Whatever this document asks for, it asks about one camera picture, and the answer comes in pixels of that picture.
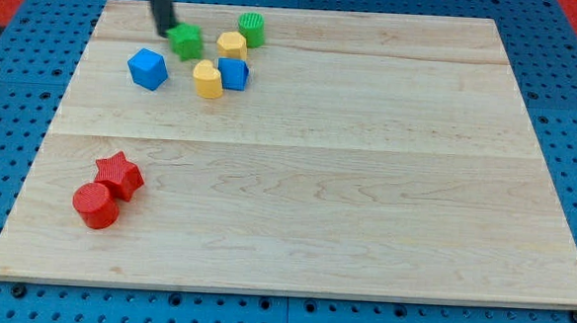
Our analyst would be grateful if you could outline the blue cube block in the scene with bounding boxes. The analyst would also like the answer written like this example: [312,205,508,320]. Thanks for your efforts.
[127,48,168,91]

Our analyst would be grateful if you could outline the light wooden board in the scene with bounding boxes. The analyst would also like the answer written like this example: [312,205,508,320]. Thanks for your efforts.
[0,0,577,310]

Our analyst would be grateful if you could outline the blue pentagon block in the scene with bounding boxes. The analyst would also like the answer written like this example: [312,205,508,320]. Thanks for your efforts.
[217,57,250,91]

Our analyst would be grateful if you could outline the yellow heart block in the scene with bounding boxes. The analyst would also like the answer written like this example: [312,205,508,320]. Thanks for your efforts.
[192,59,223,99]

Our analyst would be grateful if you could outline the yellow hexagon block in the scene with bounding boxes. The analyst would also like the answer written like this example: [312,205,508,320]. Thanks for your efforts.
[216,31,248,60]

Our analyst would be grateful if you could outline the green cylinder block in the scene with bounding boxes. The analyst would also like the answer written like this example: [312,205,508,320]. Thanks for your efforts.
[237,12,266,48]

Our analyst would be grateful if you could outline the green star block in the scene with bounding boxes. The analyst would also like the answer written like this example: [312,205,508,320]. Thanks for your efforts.
[167,23,204,61]

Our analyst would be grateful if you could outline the red star block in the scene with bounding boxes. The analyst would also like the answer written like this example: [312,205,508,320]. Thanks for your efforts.
[95,151,145,202]

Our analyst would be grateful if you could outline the red cylinder block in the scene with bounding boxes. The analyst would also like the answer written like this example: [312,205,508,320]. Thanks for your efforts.
[72,182,120,230]

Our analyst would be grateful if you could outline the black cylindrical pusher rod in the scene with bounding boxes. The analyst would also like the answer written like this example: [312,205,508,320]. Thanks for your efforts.
[148,0,178,38]

